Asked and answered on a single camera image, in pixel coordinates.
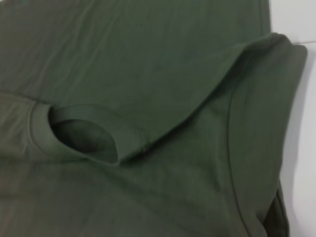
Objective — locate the dark green FREE! t-shirt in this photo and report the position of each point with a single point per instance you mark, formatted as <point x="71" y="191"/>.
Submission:
<point x="148" y="123"/>

